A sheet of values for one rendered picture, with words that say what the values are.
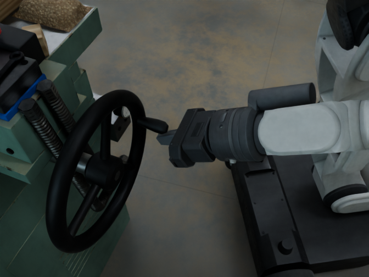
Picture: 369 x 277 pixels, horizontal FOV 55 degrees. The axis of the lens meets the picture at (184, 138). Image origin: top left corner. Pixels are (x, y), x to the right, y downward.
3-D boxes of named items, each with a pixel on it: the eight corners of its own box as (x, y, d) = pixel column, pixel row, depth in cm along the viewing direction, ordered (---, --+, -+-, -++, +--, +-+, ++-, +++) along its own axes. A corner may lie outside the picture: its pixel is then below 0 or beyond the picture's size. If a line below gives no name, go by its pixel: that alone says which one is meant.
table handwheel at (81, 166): (99, 272, 67) (35, 232, 42) (12, 233, 72) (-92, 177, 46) (160, 145, 80) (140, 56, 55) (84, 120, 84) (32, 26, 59)
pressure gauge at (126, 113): (125, 127, 93) (121, 107, 86) (112, 123, 93) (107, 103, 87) (136, 111, 96) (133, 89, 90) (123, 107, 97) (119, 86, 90)
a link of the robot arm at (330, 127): (281, 153, 57) (375, 148, 49) (257, 156, 50) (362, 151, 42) (278, 113, 57) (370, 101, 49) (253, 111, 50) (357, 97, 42)
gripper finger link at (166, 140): (155, 133, 67) (181, 131, 64) (164, 143, 69) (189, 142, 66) (152, 139, 67) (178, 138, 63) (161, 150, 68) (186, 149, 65)
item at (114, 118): (118, 143, 98) (114, 125, 92) (80, 129, 101) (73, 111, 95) (132, 121, 103) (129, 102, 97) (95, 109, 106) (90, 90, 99)
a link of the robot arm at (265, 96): (261, 158, 63) (328, 158, 56) (231, 163, 54) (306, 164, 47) (258, 94, 63) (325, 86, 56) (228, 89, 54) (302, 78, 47)
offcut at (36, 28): (31, 59, 65) (23, 41, 62) (29, 44, 68) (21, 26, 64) (49, 55, 66) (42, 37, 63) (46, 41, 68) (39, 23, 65)
